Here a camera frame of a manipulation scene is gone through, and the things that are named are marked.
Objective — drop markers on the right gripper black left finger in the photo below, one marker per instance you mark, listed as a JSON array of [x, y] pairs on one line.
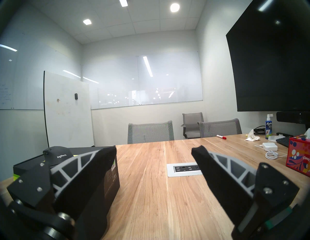
[[82, 174]]

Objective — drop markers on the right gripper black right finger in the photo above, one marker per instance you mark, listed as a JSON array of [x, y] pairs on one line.
[[227, 183]]

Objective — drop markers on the black Logitech computer mouse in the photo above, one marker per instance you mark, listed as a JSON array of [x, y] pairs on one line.
[[59, 154]]

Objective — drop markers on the black cardboard box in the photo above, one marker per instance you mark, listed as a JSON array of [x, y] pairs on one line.
[[112, 181]]

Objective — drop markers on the colourful Kleenex tissue box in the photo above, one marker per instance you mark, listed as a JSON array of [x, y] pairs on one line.
[[299, 156]]

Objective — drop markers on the pale yellow sticky note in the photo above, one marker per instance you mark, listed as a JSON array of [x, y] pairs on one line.
[[77, 155]]

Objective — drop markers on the silver table power outlet panel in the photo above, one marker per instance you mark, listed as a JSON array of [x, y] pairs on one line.
[[184, 169]]

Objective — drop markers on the red whiteboard marker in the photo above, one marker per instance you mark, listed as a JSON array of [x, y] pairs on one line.
[[221, 137]]

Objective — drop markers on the crumpled white tissue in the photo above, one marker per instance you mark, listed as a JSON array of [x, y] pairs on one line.
[[251, 137]]

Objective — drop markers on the grey plain mesh chair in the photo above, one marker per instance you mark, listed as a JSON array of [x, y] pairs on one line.
[[219, 129]]

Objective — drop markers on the white power adapter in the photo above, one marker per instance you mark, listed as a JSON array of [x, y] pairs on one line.
[[270, 146]]

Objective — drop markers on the mobile whiteboard on black stand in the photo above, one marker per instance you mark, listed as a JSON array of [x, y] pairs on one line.
[[67, 110]]

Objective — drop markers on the flat white paper towel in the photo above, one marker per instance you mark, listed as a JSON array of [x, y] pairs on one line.
[[275, 138]]

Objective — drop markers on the neon yellow sticky note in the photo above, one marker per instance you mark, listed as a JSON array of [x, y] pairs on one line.
[[16, 176]]

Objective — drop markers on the Expo cleaner spray bottle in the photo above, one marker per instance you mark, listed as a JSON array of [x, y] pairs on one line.
[[268, 127]]

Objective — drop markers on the grey office chair with armrests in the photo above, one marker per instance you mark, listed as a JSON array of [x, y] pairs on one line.
[[191, 123]]

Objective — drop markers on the black keyboard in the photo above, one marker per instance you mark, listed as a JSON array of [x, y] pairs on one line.
[[285, 141]]

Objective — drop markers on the slim black remote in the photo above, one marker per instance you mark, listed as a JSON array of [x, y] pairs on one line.
[[284, 134]]

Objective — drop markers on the grey ribbed mesh chair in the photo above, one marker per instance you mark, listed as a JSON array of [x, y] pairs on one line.
[[150, 132]]

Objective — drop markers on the black video bar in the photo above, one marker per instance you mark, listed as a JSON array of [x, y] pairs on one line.
[[290, 117]]

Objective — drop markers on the white tissue sheet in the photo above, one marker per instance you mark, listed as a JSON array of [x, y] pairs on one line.
[[307, 133]]

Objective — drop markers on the square ceiling light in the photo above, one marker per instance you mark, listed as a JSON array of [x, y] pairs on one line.
[[87, 22]]

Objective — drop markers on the linear ceiling light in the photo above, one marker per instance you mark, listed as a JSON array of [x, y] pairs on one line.
[[123, 3]]

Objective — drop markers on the round ceiling light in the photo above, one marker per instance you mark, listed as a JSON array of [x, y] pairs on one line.
[[174, 7]]

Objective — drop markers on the wide glass wall whiteboard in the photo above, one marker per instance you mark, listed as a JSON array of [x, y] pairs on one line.
[[145, 81]]

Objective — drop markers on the glass wall whiteboard with scribbles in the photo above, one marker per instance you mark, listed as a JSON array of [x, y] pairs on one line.
[[29, 72]]

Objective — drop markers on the large black wall television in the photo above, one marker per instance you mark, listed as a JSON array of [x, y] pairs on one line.
[[273, 60]]

